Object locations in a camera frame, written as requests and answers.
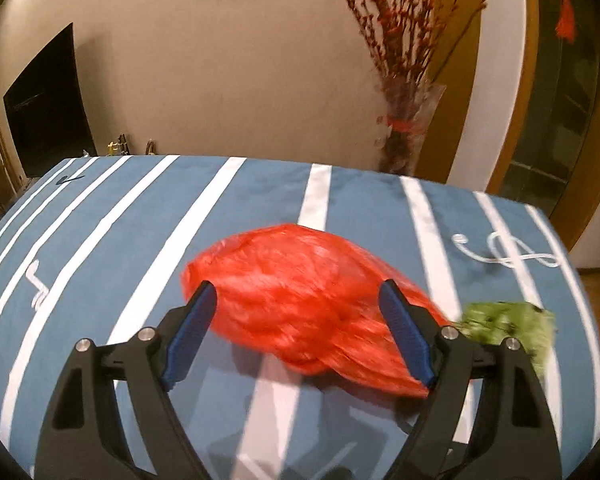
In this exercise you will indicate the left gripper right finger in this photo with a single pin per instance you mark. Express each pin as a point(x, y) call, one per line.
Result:
point(513, 435)

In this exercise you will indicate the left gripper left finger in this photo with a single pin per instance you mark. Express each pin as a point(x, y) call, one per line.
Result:
point(82, 435)

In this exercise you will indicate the light green plastic bag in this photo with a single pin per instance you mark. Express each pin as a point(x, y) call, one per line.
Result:
point(493, 322)

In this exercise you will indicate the orange plastic bag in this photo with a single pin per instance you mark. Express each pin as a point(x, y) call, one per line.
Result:
point(310, 298)

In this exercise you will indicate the blue white striped tablecloth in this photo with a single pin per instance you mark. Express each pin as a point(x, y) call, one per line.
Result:
point(97, 247)

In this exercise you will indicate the glass panel door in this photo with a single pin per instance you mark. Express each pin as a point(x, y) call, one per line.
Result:
point(565, 87)

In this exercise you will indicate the black television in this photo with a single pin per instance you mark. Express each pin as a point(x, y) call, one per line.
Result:
point(45, 111)

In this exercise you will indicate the glass vase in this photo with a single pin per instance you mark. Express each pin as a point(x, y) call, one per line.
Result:
point(410, 109)

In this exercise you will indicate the red hanging ornament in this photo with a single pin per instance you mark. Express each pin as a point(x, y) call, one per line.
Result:
point(566, 28)

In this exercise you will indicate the red dried branches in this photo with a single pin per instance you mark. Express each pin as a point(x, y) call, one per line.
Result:
point(403, 38)

